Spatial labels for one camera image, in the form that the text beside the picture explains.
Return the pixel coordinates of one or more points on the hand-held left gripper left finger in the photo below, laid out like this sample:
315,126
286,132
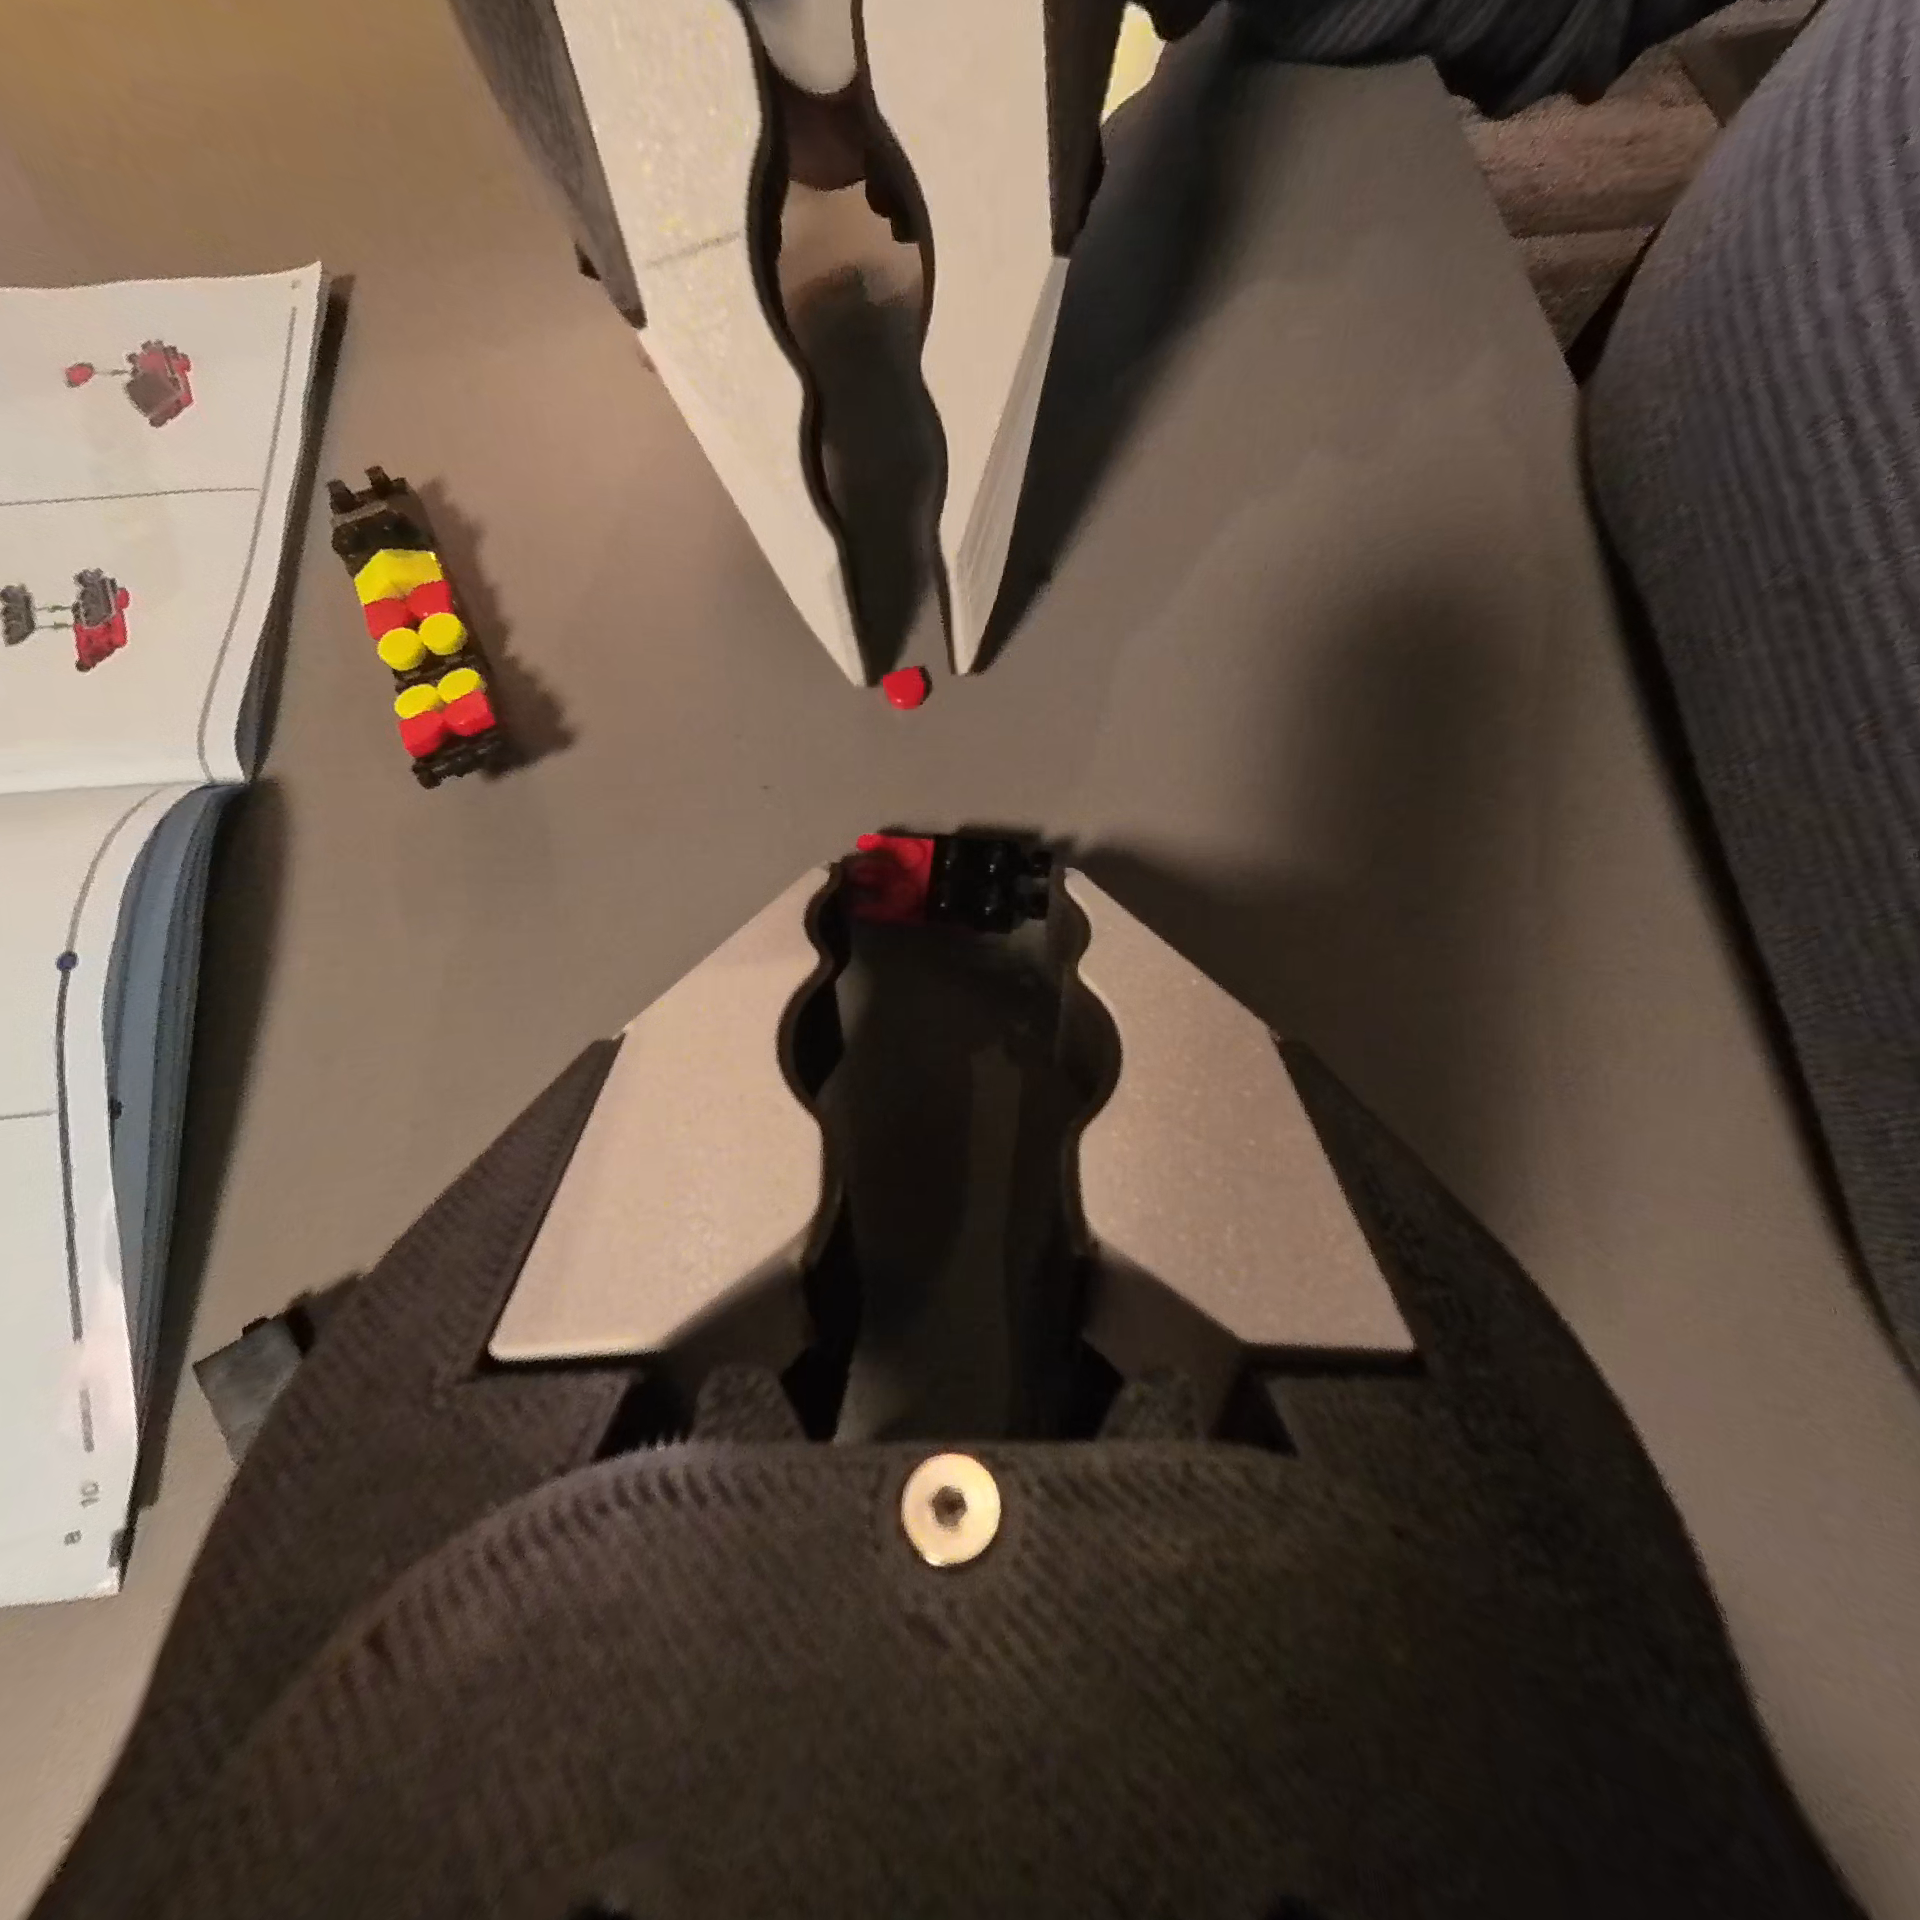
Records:
675,1170

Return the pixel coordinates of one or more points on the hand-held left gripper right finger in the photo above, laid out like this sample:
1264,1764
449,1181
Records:
1231,1185

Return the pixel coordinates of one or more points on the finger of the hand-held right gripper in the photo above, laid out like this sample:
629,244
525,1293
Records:
990,376
705,300

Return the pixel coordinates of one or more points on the red round toy stud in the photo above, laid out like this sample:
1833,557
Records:
905,686

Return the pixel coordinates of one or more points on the red and black brick assembly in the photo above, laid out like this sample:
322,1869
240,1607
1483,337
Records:
960,879

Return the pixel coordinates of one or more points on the black yellow red brick assembly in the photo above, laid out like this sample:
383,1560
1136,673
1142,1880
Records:
422,629

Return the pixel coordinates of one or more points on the small black block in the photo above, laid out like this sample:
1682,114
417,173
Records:
247,1372

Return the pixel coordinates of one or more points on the building instruction booklet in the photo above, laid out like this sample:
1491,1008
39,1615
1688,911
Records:
120,599

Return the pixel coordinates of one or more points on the person's grey ribbed clothing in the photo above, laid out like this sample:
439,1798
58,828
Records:
1769,599

